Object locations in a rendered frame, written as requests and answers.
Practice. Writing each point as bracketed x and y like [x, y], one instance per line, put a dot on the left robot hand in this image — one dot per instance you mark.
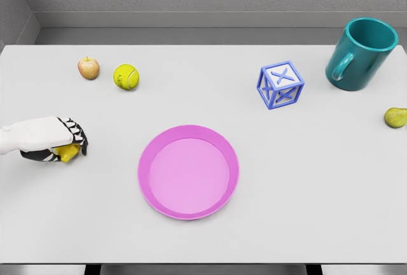
[41, 133]

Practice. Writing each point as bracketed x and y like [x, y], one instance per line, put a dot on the yellow lemon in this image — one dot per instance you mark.
[67, 153]

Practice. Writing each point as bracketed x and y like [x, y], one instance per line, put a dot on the pink plate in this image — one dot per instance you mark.
[188, 172]

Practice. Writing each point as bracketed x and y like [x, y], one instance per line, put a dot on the red-yellow apple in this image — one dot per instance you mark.
[88, 68]

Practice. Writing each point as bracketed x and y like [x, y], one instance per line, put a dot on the yellow tennis ball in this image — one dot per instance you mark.
[126, 76]

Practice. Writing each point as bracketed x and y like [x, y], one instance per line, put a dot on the blue-white letter cube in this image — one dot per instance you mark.
[280, 85]

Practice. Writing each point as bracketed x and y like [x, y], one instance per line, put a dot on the teal mug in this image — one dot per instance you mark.
[359, 55]

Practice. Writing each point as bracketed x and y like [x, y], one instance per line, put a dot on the green-yellow pear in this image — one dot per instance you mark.
[395, 117]

